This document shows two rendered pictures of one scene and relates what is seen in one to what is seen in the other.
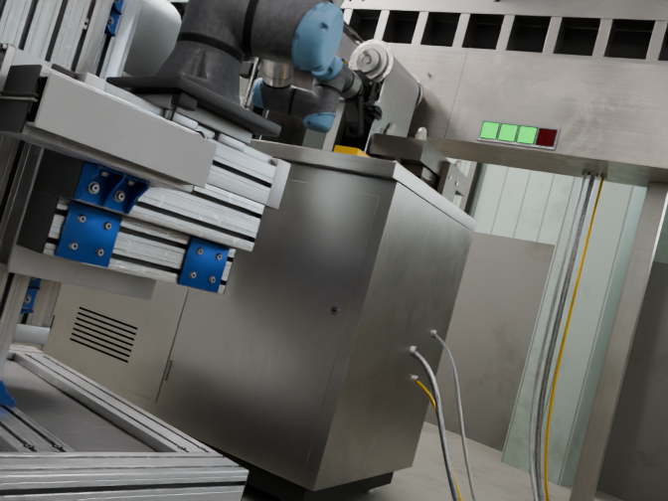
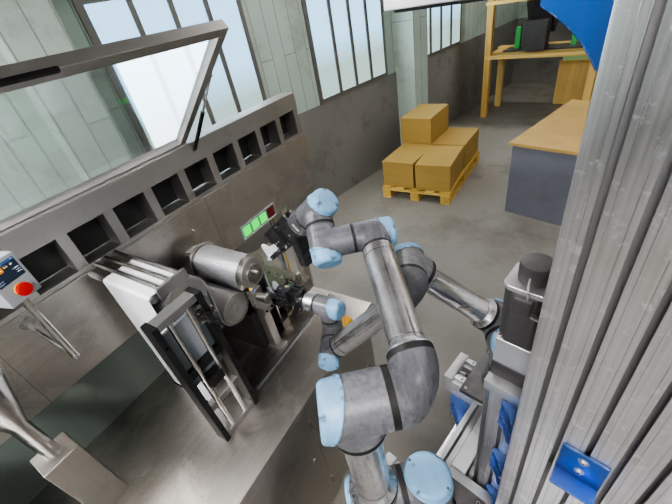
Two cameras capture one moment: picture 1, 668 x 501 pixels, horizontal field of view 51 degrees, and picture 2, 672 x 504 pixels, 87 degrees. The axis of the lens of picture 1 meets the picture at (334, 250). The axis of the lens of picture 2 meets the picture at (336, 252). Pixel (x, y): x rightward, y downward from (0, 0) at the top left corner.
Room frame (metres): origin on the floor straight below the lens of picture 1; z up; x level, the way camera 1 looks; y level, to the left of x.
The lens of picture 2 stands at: (1.59, 1.06, 2.02)
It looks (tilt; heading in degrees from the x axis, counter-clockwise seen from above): 35 degrees down; 278
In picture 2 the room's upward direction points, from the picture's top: 12 degrees counter-clockwise
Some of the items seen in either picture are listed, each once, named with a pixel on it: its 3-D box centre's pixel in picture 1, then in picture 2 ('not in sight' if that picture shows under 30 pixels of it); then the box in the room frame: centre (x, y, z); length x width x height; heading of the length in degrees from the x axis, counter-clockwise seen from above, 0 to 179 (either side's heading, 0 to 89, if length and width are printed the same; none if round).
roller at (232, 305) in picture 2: not in sight; (212, 300); (2.22, 0.09, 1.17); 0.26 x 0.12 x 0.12; 150
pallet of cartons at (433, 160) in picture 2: not in sight; (432, 149); (0.78, -3.05, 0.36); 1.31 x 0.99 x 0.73; 48
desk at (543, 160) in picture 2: not in sight; (573, 159); (-0.41, -2.30, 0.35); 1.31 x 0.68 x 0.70; 43
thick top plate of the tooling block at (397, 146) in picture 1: (421, 166); (267, 282); (2.11, -0.19, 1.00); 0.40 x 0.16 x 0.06; 150
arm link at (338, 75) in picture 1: (331, 73); (328, 307); (1.79, 0.13, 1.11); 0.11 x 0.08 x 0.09; 150
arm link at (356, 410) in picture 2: not in sight; (367, 457); (1.67, 0.69, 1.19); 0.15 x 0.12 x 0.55; 8
